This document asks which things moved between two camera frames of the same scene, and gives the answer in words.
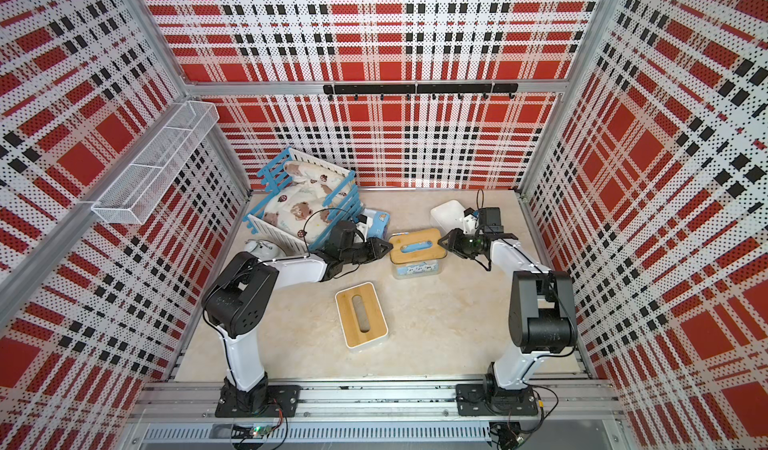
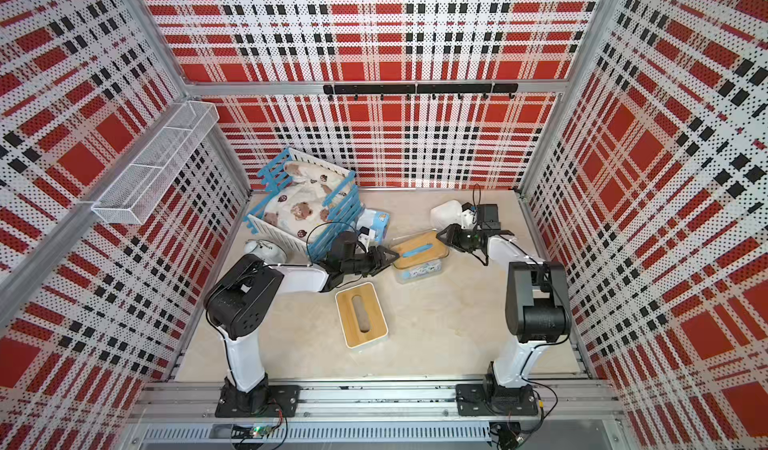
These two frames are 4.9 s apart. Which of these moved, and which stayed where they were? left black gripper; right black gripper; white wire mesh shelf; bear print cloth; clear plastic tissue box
Moved: left black gripper
Stayed: bear print cloth; white wire mesh shelf; right black gripper; clear plastic tissue box
